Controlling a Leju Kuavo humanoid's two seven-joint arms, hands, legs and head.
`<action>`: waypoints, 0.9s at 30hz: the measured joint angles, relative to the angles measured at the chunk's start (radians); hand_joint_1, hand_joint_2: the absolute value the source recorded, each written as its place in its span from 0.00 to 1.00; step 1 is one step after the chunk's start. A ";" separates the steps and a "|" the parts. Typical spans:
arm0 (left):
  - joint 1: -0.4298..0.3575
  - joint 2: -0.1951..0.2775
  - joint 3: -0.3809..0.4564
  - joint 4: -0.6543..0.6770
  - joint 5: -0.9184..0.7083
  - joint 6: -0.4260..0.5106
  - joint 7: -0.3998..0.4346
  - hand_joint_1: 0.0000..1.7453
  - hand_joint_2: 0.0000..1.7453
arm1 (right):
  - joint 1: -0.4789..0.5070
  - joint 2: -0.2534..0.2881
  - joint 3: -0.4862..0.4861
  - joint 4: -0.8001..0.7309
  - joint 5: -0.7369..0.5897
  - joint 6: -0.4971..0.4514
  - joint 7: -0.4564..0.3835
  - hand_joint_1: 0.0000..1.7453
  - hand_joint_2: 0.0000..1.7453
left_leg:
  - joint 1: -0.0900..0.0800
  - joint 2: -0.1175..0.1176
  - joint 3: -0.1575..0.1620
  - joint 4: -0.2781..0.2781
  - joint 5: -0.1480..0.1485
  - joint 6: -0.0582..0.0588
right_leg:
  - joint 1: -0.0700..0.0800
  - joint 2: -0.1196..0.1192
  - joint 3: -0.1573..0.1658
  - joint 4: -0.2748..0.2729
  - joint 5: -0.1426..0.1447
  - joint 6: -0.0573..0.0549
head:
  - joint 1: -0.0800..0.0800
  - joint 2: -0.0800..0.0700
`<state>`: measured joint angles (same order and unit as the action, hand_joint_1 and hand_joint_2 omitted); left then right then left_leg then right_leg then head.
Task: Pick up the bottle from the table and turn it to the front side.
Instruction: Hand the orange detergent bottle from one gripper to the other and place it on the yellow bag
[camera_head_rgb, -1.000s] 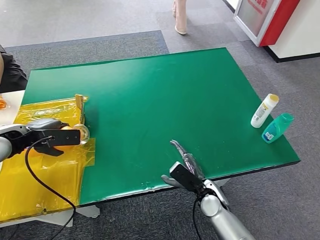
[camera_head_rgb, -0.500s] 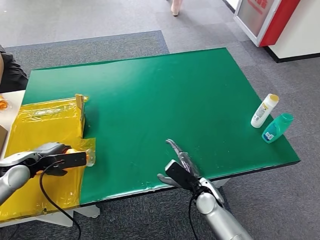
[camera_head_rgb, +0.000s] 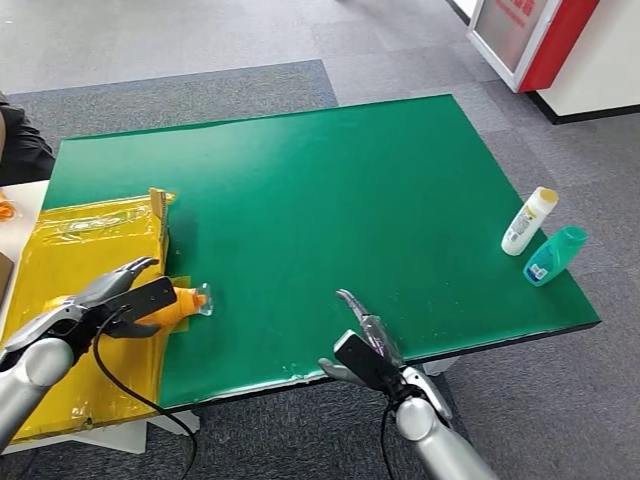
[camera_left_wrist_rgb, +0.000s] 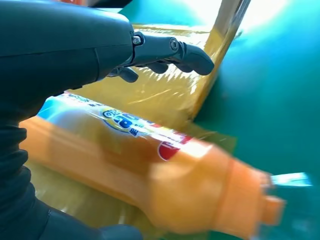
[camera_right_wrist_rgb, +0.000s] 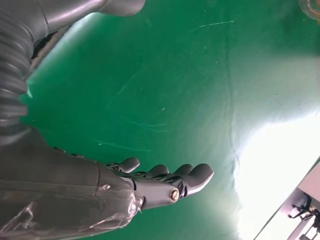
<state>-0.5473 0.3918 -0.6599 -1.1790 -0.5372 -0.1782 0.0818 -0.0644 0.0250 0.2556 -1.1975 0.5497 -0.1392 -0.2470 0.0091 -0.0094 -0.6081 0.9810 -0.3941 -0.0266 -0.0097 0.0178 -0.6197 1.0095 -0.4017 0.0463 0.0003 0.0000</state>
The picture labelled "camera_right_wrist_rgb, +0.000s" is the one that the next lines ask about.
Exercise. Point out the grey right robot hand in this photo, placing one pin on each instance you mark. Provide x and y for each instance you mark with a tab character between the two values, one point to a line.
62	192

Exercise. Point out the green table mat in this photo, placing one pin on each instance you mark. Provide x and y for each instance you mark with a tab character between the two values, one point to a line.
175	82

